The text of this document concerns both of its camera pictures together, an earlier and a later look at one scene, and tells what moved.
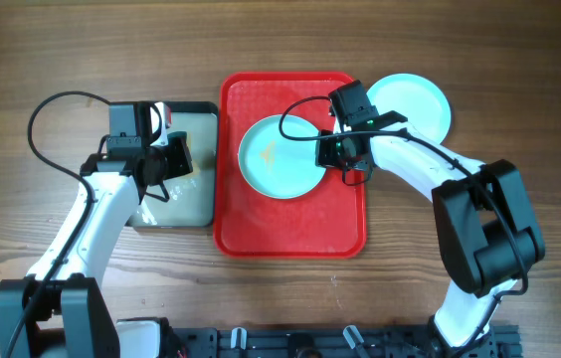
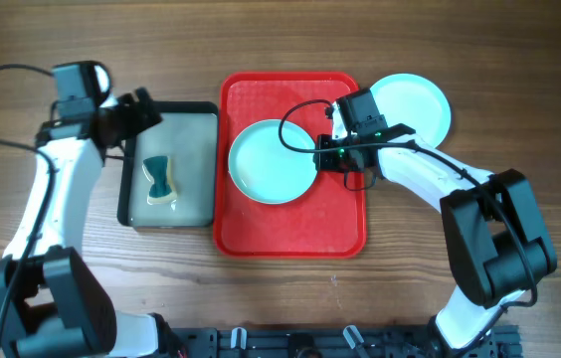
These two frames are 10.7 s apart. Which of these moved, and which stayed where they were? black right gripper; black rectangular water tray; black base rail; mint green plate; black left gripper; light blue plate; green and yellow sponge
Moved: black left gripper; mint green plate; green and yellow sponge
Stayed: black right gripper; light blue plate; black base rail; black rectangular water tray
